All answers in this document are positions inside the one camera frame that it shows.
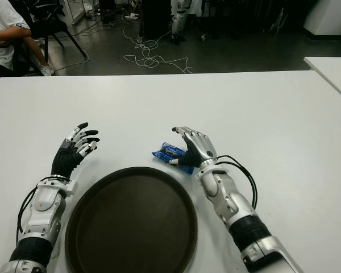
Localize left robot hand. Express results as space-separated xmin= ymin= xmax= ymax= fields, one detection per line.
xmin=51 ymin=122 xmax=100 ymax=181

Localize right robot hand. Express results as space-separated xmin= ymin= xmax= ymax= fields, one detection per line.
xmin=165 ymin=126 xmax=218 ymax=169

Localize blue Oreo packet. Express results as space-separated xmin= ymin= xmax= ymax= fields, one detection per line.
xmin=152 ymin=141 xmax=194 ymax=175

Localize round dark brown tray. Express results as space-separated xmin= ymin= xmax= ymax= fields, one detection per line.
xmin=64 ymin=167 xmax=199 ymax=273

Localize black chair with armrest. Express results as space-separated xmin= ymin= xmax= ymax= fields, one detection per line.
xmin=0 ymin=36 xmax=43 ymax=76

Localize white humanoid robot legs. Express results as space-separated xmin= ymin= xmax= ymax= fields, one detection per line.
xmin=170 ymin=0 xmax=193 ymax=46

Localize black chair with sled legs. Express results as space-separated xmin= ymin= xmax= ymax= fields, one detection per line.
xmin=25 ymin=0 xmax=89 ymax=76

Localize black cabinet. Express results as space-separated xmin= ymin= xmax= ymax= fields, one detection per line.
xmin=140 ymin=0 xmax=173 ymax=40

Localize person in white shirt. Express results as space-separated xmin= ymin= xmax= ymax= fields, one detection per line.
xmin=0 ymin=0 xmax=55 ymax=88

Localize white display cabinet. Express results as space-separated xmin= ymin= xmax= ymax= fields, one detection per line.
xmin=58 ymin=0 xmax=86 ymax=26

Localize white side table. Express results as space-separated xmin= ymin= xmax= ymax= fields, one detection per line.
xmin=303 ymin=56 xmax=341 ymax=105

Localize white block with black base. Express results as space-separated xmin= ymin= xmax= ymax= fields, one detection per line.
xmin=302 ymin=0 xmax=341 ymax=37

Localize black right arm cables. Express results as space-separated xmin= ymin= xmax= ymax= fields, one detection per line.
xmin=217 ymin=155 xmax=259 ymax=209

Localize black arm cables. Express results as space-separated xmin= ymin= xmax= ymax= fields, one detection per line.
xmin=217 ymin=155 xmax=259 ymax=209
xmin=15 ymin=177 xmax=51 ymax=244

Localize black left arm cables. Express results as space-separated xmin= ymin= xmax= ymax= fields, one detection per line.
xmin=15 ymin=177 xmax=51 ymax=244

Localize white cable on floor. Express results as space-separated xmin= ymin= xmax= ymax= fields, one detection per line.
xmin=122 ymin=16 xmax=194 ymax=75

